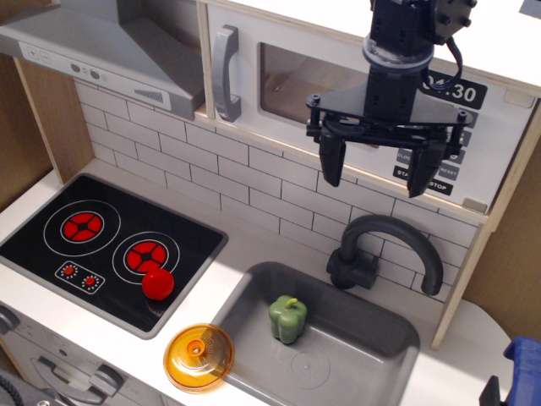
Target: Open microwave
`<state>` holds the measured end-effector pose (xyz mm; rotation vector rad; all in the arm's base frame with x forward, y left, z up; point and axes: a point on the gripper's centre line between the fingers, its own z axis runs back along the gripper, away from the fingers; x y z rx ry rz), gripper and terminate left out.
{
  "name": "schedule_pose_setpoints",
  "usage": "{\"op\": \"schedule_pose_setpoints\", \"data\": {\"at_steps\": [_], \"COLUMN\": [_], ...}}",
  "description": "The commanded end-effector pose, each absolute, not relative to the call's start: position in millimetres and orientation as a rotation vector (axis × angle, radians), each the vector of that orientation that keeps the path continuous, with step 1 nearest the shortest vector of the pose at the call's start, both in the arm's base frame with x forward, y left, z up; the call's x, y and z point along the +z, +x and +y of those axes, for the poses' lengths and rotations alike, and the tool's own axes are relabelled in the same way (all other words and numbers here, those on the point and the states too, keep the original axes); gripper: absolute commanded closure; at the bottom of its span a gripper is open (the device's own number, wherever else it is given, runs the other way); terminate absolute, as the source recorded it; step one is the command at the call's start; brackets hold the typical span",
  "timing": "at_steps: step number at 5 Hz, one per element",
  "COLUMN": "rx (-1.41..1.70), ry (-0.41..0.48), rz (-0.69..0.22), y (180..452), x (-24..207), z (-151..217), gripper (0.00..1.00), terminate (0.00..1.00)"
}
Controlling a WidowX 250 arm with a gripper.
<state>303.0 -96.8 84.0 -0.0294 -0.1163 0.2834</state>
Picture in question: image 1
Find grey microwave door handle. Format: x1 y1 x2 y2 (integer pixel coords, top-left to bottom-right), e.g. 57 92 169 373
211 25 242 123

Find grey toy sink basin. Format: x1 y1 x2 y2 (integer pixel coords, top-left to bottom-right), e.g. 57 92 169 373
212 262 420 405

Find blue plastic object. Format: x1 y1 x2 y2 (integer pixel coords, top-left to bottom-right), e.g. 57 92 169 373
504 337 540 406

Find dark grey toy faucet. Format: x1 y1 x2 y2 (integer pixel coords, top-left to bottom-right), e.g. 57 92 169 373
325 214 445 297

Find black toy stove top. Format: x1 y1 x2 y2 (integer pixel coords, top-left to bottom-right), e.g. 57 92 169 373
1 174 227 339

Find green toy bell pepper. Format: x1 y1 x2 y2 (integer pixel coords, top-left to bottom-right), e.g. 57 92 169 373
268 295 308 344

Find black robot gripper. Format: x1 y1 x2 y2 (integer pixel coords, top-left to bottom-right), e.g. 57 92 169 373
306 72 473 198

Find wooden toy kitchen frame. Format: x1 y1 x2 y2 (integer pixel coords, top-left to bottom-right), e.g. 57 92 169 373
1 1 540 345

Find black clamp part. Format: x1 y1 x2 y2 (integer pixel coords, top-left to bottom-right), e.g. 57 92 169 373
478 376 501 406

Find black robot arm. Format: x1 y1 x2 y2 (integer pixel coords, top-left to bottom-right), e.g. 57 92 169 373
306 1 476 197

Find orange transparent pot lid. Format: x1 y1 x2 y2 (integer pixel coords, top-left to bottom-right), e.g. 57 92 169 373
163 323 235 393

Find white toy microwave door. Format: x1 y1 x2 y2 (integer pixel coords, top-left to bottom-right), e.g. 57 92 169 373
208 1 536 213

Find grey toy oven door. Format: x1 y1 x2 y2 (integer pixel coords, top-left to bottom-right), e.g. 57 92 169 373
1 304 167 405

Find red toy tomato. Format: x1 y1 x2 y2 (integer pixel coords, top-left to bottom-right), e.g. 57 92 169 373
141 268 175 301

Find grey toy range hood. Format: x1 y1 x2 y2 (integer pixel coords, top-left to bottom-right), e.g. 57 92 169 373
1 1 205 120

